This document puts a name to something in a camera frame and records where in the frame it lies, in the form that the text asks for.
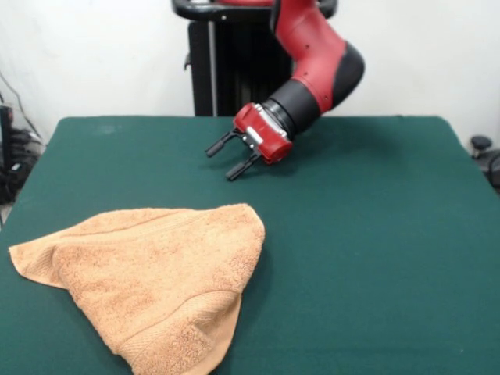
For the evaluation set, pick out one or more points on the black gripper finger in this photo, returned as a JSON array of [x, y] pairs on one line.
[[242, 168], [220, 144]]

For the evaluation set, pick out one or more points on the black bag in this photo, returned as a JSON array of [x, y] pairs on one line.
[[11, 183]]

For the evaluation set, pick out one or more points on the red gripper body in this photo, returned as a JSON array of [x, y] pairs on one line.
[[265, 136]]

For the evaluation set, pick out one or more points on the red robot base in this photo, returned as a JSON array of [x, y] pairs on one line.
[[246, 2]]

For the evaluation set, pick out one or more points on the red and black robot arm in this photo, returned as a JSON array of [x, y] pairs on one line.
[[316, 66]]

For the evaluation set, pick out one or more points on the peach terry towel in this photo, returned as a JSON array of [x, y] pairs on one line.
[[156, 281]]

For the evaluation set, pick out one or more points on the black box with red mark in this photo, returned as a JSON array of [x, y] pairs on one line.
[[6, 133]]

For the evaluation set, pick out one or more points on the dark green table cloth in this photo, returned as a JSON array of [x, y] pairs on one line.
[[371, 234]]

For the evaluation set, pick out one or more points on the black office chair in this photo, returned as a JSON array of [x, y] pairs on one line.
[[481, 142]]

